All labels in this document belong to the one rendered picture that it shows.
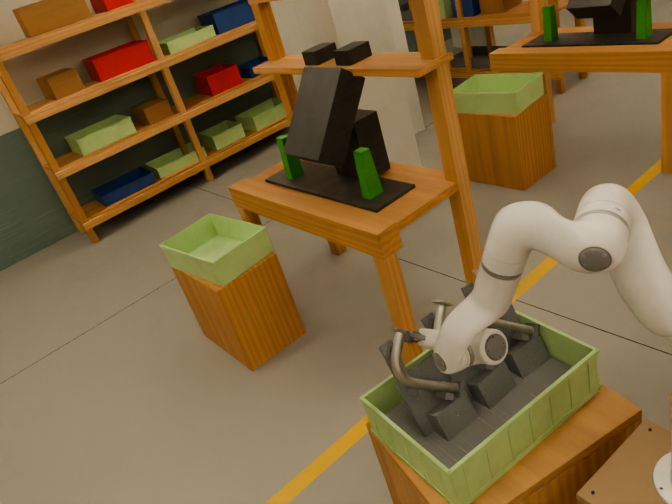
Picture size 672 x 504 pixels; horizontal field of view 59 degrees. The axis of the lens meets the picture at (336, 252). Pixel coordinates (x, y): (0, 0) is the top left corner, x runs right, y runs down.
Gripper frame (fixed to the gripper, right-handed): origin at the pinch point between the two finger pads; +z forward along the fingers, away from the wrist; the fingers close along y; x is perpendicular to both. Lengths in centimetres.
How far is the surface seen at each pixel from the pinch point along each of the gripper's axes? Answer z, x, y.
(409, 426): 22.8, 25.2, -16.1
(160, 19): 528, -323, 83
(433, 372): 15.6, 7.3, -16.4
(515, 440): -6.0, 21.3, -33.1
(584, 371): -9, -2, -53
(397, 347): 10.8, 2.8, 0.7
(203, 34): 490, -307, 37
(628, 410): -14, 6, -67
